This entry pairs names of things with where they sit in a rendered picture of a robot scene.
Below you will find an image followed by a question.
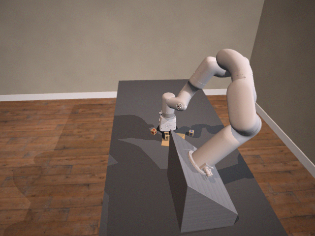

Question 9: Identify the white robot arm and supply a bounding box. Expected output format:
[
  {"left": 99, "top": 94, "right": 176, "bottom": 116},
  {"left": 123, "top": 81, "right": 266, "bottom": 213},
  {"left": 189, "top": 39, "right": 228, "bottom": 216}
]
[{"left": 159, "top": 49, "right": 262, "bottom": 178}]

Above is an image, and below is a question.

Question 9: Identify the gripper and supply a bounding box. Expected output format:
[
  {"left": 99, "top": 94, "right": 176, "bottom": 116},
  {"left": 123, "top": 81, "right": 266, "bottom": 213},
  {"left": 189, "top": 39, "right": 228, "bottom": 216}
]
[{"left": 157, "top": 114, "right": 178, "bottom": 139}]

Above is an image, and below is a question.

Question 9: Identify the orange flat mat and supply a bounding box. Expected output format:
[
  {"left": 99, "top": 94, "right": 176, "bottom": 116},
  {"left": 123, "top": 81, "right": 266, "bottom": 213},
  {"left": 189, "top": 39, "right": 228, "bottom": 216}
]
[{"left": 161, "top": 133, "right": 185, "bottom": 147}]

